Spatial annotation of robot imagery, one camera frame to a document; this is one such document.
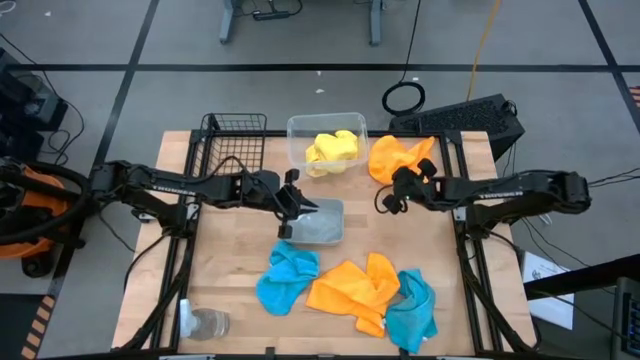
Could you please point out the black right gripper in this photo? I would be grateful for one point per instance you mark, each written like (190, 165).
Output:
(420, 192)

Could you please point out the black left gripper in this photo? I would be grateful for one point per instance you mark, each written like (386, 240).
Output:
(275, 192)

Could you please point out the orange microfiber towel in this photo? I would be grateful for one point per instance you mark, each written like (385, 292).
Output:
(387, 157)
(350, 295)

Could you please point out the yellow microfiber towel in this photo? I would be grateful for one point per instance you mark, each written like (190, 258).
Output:
(316, 167)
(340, 145)

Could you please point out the blue microfiber towel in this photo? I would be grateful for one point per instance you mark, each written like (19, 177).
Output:
(412, 315)
(285, 280)

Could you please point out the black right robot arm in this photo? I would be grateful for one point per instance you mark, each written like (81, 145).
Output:
(500, 189)

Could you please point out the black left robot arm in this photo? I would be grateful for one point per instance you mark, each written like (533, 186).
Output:
(170, 181)

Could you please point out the pale grey plastic bin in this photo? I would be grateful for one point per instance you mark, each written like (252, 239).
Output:
(325, 227)

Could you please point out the clear plastic bin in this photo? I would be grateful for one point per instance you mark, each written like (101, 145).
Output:
(300, 127)

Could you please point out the black keyboard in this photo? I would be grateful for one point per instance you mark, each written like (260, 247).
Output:
(465, 117)

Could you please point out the grey desk leg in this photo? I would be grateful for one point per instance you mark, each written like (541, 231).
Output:
(375, 25)
(227, 25)

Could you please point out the black power strip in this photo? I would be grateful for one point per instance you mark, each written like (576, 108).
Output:
(270, 15)

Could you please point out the white paper sheet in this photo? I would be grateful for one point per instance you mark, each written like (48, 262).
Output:
(555, 312)

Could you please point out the black beam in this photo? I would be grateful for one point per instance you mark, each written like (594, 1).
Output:
(590, 280)

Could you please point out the red striped object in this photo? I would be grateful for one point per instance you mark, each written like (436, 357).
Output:
(636, 95)

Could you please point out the grey keypad device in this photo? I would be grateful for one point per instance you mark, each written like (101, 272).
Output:
(627, 320)

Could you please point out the orange and black shop vacuum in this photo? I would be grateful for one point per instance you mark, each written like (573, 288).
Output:
(30, 195)

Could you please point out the black equipment case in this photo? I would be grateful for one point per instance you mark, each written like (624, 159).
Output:
(25, 105)

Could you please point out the black aluminium rig frame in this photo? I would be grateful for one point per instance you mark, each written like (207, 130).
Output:
(277, 134)

